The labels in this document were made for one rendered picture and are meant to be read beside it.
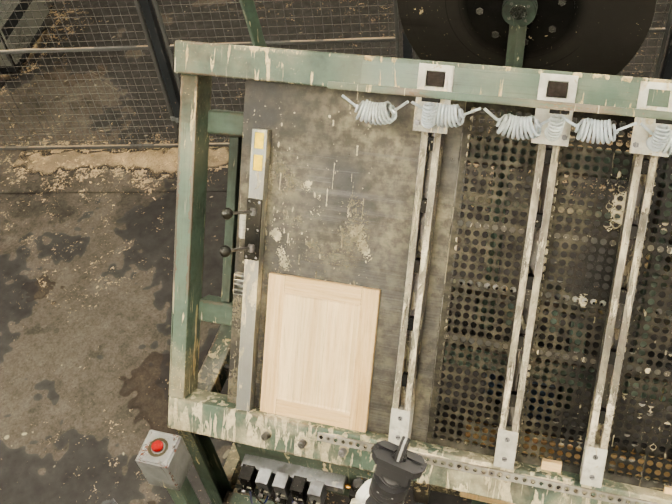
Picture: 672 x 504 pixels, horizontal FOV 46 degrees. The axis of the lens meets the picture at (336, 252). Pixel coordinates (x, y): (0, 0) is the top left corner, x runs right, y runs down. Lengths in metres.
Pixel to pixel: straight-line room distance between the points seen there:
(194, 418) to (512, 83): 1.53
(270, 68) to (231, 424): 1.20
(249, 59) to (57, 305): 2.46
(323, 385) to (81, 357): 1.92
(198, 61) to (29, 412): 2.25
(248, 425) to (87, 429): 1.41
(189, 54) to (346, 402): 1.22
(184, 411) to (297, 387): 0.42
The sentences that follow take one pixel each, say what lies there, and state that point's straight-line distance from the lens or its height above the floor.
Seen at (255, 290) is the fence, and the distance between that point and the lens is 2.61.
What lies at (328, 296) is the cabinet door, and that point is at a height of 1.25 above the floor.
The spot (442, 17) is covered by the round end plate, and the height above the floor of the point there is 1.79.
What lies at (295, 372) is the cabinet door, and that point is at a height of 1.02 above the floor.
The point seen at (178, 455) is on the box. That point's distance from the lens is 2.75.
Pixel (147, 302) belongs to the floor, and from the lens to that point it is 4.39.
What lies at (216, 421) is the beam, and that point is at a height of 0.86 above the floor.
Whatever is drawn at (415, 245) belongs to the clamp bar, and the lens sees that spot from 2.39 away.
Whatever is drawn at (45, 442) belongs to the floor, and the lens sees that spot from 4.08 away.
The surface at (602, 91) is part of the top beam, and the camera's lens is 2.28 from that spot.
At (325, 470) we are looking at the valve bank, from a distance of 2.79.
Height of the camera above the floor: 3.21
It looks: 47 degrees down
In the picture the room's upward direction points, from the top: 8 degrees counter-clockwise
